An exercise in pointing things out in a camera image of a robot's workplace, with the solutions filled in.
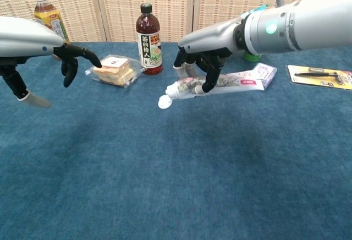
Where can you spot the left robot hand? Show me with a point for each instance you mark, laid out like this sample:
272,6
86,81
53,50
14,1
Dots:
27,39

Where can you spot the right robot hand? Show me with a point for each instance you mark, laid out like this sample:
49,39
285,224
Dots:
211,37

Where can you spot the floral white toothpaste tube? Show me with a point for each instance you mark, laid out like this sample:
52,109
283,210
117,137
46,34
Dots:
233,81

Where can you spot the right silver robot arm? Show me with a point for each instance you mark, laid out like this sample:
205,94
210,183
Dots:
308,25

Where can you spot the yellow tea bottle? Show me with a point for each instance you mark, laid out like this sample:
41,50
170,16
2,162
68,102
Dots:
44,11

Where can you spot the dark tea bottle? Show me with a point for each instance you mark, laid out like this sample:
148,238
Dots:
148,30

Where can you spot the green energy drink can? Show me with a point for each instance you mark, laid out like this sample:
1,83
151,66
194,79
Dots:
251,57

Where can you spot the teal snack bag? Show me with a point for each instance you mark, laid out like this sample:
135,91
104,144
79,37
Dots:
258,8

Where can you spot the small purple plastic box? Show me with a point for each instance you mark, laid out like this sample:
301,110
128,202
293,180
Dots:
269,72

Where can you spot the packaged sliced bread sandwich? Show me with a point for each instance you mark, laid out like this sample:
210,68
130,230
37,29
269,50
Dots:
115,72

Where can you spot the bamboo folding screen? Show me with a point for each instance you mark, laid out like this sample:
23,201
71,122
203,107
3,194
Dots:
123,3

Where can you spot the black razor on yellow card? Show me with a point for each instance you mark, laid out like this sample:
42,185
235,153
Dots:
316,76

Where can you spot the blue tablecloth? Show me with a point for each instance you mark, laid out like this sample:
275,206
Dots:
165,168

